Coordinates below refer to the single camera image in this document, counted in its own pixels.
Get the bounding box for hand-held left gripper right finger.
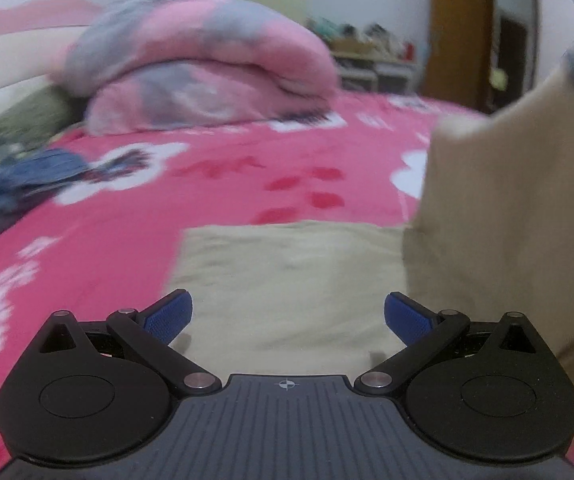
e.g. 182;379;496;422
354;291;538;395

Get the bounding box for pink floral blanket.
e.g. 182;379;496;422
0;95;574;480

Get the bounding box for beige pants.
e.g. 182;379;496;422
169;57;574;401

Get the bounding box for green leaf-patterned pillow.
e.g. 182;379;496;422
0;85;80;146

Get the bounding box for cardboard box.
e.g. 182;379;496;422
329;39;375;55

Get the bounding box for group of desk figurines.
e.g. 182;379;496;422
307;17;408;56

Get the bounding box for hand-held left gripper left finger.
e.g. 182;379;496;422
37;288;220;393

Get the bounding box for brown wooden door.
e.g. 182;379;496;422
429;0;498;111

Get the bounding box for pink grey floral quilt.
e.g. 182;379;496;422
50;0;339;136

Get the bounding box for folded blue jeans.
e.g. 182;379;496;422
0;147;90;213

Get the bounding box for pink white padded headboard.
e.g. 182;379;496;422
0;0;103;116

